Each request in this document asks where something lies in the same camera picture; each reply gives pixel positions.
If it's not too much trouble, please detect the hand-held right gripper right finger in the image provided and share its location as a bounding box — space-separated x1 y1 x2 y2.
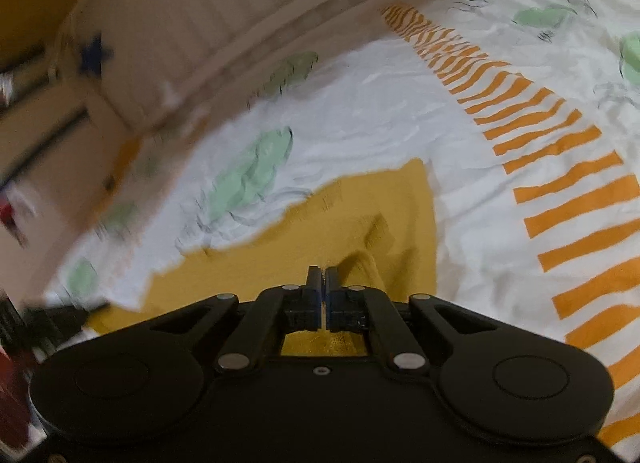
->
326 266 502 374

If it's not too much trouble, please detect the yellow knit sweater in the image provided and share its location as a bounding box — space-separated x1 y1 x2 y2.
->
82 158 442 359

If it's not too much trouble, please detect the white leaf-print duvet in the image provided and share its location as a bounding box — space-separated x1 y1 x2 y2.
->
45 0 640 450

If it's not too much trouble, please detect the blue star decoration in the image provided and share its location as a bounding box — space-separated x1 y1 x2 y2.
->
79 34 115 78

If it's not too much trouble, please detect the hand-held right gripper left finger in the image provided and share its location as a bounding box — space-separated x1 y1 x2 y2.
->
150 266 326 375

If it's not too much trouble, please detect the beige wooden bed frame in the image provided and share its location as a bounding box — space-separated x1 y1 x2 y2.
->
0 0 508 304

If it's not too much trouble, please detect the red and white item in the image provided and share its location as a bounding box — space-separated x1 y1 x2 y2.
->
0 190 32 246

